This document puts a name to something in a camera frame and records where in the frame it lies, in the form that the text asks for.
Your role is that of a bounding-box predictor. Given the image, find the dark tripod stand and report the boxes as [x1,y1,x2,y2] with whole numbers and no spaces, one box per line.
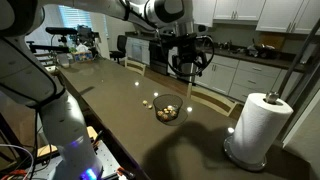
[276,18,320,101]

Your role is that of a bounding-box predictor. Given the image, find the white kitchen cabinets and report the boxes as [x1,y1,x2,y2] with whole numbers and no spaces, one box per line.
[192,0,320,35]
[194,53,303,103]

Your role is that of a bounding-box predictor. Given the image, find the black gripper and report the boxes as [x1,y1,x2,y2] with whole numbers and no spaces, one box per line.
[172,33,203,84]

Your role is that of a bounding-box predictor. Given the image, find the dark kitchen countertop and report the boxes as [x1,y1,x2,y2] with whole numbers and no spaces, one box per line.
[199,46,308,73]

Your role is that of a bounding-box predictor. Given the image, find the black kitchen stove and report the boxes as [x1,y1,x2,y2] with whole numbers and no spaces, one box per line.
[148,39,169,76]

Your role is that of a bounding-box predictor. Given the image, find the white paper towel roll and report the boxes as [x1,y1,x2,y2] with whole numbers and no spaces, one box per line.
[229,92,294,165]

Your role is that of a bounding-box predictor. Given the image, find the window with white blinds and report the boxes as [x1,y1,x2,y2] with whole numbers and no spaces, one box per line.
[58,4,94,31]

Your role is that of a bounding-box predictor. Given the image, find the metal paper towel holder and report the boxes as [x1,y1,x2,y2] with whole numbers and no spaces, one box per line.
[223,91,280,173]

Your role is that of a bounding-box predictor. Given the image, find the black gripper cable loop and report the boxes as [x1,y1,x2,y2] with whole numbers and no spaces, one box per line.
[155,28,216,78]

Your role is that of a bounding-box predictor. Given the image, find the orange cable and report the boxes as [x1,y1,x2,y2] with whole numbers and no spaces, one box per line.
[0,169,28,180]

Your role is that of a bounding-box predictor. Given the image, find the dark equipment pile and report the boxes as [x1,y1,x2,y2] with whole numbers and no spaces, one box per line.
[76,24,101,46]

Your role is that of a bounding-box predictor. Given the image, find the black metal stand bar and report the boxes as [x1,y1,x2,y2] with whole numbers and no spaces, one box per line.
[25,40,71,54]

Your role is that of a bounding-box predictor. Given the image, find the white upper kitchen cabinets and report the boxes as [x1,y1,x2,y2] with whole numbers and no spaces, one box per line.
[192,0,320,35]

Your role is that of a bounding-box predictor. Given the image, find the clear plastic container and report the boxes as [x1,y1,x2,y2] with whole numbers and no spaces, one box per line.
[55,53,70,69]

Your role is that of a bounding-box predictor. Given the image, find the narrow white base cabinet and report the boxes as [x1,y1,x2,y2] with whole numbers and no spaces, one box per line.
[126,36,151,66]

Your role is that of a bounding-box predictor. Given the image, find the white perforated mounting plate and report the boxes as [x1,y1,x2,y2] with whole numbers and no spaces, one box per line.
[33,139,134,180]

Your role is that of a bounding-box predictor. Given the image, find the black camera on tripod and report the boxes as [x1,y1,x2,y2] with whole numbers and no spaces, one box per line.
[44,26,79,48]

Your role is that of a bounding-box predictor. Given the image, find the white cable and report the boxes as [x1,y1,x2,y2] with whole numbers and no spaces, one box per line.
[0,143,35,180]

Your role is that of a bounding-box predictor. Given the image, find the red black clamp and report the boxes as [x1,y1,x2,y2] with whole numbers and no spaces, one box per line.
[115,166,136,180]

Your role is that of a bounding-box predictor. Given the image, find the tissue box with white tissue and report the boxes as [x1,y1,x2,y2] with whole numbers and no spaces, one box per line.
[71,43,94,63]

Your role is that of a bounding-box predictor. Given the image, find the dark cookware pile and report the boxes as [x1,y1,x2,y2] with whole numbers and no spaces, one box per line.
[246,39,278,60]

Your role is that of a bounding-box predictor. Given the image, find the metal kitchen faucet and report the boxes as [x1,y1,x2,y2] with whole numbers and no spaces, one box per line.
[218,39,234,51]

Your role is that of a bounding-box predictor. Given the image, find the light wooden dining chair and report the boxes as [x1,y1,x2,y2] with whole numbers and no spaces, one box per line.
[185,82,238,118]
[124,56,147,77]

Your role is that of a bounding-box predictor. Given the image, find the brown cutting board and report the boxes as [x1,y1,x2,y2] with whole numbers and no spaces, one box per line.
[259,32,287,51]

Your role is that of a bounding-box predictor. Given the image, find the white lower kitchen cabinets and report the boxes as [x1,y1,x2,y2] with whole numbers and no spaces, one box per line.
[194,53,303,103]

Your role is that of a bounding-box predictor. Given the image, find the black office chair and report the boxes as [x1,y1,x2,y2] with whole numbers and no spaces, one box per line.
[109,34,128,64]

